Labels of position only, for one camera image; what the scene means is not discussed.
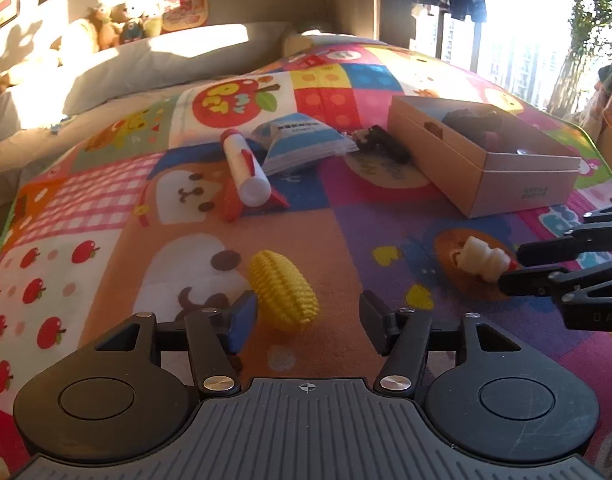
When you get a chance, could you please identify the colourful cartoon play mat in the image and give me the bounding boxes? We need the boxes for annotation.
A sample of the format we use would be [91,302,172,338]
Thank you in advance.
[0,42,612,480]

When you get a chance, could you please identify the yellow plush toy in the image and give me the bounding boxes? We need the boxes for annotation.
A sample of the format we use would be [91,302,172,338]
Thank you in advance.
[146,5,165,36]

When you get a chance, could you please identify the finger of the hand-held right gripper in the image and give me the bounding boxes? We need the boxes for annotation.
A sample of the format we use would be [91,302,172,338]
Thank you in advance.
[497,255,612,299]
[517,201,612,268]

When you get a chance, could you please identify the beige cardboard box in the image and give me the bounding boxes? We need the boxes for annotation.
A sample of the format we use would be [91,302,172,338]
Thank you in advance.
[387,95,583,219]

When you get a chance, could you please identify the yellow corn toy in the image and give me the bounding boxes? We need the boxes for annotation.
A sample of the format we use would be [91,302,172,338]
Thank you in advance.
[248,250,319,333]

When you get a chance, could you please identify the blue white tissue packet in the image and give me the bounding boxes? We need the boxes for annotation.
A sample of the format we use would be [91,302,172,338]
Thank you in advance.
[250,115,359,177]

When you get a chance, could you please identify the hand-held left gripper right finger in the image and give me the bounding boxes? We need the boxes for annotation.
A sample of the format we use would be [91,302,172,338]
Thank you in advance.
[358,290,524,396]

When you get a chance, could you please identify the white plush toy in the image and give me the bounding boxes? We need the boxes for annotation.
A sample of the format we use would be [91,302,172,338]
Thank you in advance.
[60,17,99,56]

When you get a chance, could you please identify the white pillow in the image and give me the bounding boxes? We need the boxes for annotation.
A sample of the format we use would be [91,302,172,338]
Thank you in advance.
[281,29,381,56]

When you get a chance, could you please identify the black plush toy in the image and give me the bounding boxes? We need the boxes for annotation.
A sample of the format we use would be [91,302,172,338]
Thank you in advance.
[443,107,507,152]

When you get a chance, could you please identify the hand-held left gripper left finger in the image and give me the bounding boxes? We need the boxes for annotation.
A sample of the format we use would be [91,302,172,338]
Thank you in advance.
[93,290,260,396]

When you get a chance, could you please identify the grey pillow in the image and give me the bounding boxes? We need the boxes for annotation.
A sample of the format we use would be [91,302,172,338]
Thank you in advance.
[60,21,293,117]

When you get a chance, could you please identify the small black toy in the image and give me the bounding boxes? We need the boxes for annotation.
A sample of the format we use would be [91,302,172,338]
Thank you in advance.
[350,126,413,164]

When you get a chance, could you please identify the white red rocket toy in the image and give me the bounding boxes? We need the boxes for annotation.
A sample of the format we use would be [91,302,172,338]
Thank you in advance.
[221,129,291,223]

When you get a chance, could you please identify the white ridged plastic toy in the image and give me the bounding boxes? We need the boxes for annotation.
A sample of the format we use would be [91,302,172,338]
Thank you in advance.
[453,236,519,283]

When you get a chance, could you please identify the red printed card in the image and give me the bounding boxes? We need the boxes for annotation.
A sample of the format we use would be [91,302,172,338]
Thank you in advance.
[161,0,209,31]

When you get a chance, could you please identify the leafy green tree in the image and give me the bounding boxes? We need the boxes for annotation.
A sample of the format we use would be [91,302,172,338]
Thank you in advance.
[546,0,612,116]

